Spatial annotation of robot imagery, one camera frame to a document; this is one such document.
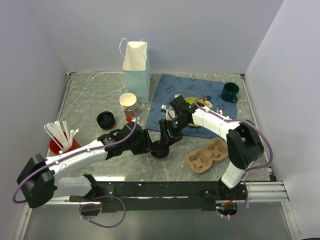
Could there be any light blue paper bag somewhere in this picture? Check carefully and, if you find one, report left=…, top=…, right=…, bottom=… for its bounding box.
left=119, top=37, right=151, bottom=104

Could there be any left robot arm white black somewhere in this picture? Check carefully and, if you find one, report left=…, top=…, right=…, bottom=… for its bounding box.
left=16, top=121, right=158, bottom=209

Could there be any dark green enamel mug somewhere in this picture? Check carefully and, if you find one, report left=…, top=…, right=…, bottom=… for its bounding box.
left=220, top=82, right=240, bottom=103

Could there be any brown cardboard cup carrier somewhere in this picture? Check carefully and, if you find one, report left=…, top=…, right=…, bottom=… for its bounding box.
left=186, top=138, right=229, bottom=175

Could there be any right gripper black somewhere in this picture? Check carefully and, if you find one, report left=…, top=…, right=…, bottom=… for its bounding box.
left=159, top=116, right=190, bottom=148

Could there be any stack of black lids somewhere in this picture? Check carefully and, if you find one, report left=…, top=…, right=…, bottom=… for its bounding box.
left=96, top=111, right=116, bottom=130

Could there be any red cup holder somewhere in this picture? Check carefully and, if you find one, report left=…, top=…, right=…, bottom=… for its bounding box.
left=49, top=137, right=81, bottom=155

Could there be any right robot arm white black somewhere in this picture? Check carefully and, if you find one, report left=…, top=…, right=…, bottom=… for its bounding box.
left=156, top=95, right=265, bottom=200

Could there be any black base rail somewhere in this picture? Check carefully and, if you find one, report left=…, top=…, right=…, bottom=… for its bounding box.
left=69, top=181, right=246, bottom=213

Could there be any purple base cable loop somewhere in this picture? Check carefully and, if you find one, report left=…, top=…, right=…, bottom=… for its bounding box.
left=79, top=193, right=127, bottom=229

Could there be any single brown paper cup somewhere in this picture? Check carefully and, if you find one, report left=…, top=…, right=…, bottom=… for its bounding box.
left=153, top=155, right=168, bottom=162

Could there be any yellow plate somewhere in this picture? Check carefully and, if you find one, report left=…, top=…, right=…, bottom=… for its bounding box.
left=185, top=97, right=213, bottom=109

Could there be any black cup lid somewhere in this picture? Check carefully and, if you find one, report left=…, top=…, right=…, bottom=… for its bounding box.
left=151, top=147, right=169, bottom=156

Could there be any stack of brown paper cups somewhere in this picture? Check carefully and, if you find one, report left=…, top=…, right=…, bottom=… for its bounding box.
left=119, top=92, right=138, bottom=117

